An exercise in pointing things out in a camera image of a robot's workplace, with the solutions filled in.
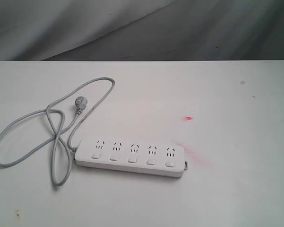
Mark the white five-outlet power strip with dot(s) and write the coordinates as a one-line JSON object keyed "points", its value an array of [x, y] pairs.
{"points": [[160, 157]]}

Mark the grey backdrop cloth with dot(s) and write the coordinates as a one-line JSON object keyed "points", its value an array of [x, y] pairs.
{"points": [[141, 30]]}

